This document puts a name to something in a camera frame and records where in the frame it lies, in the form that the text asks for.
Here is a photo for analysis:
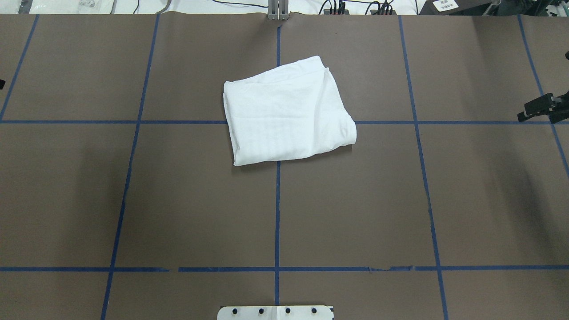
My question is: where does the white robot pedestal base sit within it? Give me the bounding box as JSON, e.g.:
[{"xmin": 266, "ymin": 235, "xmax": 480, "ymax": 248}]
[{"xmin": 217, "ymin": 305, "xmax": 335, "ymax": 320}]

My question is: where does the aluminium frame post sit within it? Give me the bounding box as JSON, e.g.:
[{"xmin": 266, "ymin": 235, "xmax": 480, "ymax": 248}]
[{"xmin": 268, "ymin": 0, "xmax": 290, "ymax": 20}]

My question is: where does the white long-sleeve printed shirt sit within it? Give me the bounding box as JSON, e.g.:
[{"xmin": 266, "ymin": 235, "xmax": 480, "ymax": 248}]
[{"xmin": 222, "ymin": 56, "xmax": 357, "ymax": 167}]

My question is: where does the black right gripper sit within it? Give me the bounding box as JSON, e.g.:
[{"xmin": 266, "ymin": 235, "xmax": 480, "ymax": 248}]
[{"xmin": 517, "ymin": 92, "xmax": 569, "ymax": 124}]

